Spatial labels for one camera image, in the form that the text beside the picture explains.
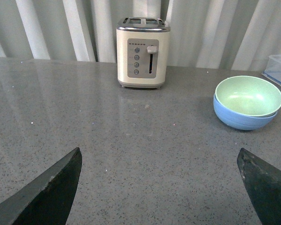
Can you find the clear plastic container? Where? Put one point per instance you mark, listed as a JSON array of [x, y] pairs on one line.
[[273, 69]]

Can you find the cream toaster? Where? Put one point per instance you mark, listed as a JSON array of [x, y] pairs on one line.
[[142, 52]]

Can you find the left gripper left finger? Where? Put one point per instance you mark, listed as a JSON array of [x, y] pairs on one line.
[[47, 200]]

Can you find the green bowl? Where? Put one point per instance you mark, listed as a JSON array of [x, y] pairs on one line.
[[249, 95]]

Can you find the blue bowl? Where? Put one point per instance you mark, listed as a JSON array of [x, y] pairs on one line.
[[239, 121]]

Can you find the white curtain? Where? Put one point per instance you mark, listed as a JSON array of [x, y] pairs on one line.
[[221, 34]]

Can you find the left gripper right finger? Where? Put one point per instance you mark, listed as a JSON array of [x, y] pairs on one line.
[[262, 182]]

